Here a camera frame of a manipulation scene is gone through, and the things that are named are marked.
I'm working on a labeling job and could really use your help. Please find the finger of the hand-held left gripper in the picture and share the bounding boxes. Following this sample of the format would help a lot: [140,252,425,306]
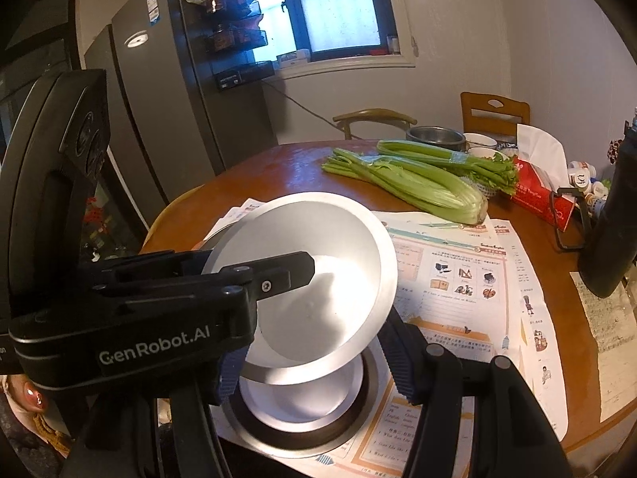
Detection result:
[94,251,317,306]
[78,250,216,284]

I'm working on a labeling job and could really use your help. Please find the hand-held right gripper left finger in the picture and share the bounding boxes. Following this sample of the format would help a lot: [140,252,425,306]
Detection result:
[60,346,250,478]

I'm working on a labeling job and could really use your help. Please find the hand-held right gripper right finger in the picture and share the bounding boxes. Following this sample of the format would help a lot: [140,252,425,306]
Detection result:
[377,305,565,478]

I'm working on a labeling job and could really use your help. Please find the steel bowl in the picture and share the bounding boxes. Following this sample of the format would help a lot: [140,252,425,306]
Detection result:
[211,343,394,459]

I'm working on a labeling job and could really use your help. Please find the person's left forearm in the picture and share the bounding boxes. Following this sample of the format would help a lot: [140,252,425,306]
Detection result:
[0,408,80,478]

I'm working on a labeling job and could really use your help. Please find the person's left hand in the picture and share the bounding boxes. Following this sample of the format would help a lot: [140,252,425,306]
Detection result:
[0,373,53,419]

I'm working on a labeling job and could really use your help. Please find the dark glass cabinet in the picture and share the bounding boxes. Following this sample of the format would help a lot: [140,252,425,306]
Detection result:
[0,0,150,260]

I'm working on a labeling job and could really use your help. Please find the tan wooden chair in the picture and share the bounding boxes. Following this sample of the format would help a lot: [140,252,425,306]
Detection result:
[140,184,210,255]

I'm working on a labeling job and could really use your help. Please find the printed newspaper sheets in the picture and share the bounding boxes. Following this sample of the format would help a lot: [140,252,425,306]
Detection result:
[206,198,571,478]

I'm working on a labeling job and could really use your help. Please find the grey refrigerator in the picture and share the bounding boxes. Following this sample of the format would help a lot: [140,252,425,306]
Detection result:
[82,0,279,230]

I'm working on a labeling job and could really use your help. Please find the celery bunch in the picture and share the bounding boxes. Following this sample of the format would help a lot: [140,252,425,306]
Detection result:
[377,139,521,195]
[321,148,489,225]

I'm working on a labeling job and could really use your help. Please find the curved back wooden chair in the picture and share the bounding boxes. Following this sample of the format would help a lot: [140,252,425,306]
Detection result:
[332,108,418,141]

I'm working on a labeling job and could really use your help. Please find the black magnetic rack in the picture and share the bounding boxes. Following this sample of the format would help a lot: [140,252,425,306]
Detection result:
[214,61,274,91]

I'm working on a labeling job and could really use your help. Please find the steel pot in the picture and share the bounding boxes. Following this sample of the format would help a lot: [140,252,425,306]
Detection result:
[405,126,466,153]

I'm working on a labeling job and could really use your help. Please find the handwritten paper sheet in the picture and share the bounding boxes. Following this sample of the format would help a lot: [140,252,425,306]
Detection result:
[570,270,637,421]

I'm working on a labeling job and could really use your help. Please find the white box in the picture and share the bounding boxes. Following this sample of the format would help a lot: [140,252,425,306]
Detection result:
[276,50,312,68]

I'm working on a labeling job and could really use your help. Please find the red tissue pack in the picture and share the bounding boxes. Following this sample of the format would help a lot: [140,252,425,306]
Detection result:
[510,123,573,232]

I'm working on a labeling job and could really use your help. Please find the clear magnetic rack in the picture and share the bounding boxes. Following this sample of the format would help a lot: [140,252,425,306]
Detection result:
[201,27,270,53]
[201,0,262,16]

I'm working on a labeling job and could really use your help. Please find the black thermos bottle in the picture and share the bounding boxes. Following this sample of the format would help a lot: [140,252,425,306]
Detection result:
[552,107,637,297]

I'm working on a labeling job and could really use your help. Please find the square back wooden chair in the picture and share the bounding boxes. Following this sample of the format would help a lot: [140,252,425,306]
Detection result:
[460,92,531,135]

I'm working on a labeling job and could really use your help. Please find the small white bottles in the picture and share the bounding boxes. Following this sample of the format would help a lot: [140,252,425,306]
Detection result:
[567,159,610,212]

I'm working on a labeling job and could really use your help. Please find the window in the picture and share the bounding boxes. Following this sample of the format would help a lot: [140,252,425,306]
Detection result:
[206,0,416,68]

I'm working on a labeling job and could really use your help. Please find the black power cable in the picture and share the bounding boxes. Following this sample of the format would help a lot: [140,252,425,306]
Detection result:
[261,80,349,130]

